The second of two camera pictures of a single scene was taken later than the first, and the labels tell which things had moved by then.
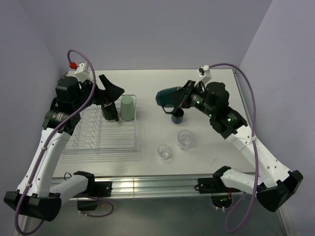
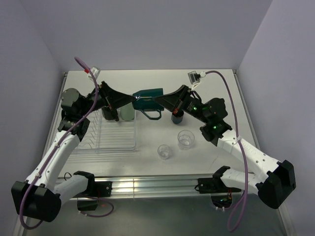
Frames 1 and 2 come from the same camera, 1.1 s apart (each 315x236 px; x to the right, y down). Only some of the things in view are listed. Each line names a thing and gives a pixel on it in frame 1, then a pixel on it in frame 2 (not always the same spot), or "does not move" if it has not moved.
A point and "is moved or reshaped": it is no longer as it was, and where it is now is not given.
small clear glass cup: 163,151 does not move
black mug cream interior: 110,112 does not move
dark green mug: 169,98 is moved or reshaped
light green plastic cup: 127,108 does not move
